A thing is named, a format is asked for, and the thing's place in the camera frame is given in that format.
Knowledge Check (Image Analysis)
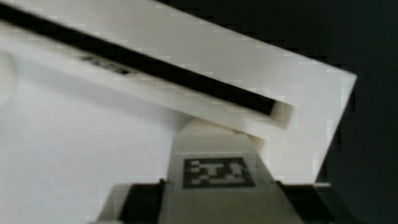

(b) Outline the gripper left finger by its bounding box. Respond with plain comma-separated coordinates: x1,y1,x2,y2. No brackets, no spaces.
95,180,166,224

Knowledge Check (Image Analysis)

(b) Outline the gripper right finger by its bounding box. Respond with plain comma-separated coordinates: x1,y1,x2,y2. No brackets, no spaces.
278,181,336,224

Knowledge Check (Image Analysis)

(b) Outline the white table leg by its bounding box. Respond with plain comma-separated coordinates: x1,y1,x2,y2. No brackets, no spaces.
161,119,304,224

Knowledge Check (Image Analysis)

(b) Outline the white square tabletop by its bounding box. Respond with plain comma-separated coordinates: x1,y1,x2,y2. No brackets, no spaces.
0,49,219,224

